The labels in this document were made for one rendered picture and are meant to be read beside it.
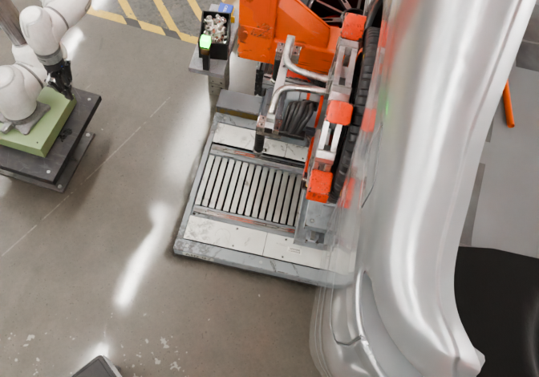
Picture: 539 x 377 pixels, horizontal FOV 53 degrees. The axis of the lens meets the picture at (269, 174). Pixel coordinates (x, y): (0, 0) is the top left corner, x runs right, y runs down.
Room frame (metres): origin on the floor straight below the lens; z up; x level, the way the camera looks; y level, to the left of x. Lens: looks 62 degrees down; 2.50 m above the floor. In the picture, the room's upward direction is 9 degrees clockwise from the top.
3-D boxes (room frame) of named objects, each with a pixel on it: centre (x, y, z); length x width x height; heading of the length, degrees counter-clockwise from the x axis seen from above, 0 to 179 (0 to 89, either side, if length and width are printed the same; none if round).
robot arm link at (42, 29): (1.17, 0.84, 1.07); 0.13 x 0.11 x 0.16; 159
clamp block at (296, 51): (1.36, 0.01, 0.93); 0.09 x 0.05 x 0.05; 87
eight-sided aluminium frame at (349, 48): (1.18, -0.19, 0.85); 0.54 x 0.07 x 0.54; 177
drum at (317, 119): (1.18, -0.12, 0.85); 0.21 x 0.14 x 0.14; 87
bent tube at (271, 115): (1.09, -0.06, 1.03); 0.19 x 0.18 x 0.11; 87
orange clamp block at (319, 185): (0.86, -0.18, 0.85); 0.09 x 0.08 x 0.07; 177
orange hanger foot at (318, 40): (1.69, -0.18, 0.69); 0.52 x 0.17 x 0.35; 87
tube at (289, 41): (1.28, -0.07, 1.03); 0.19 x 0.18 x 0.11; 87
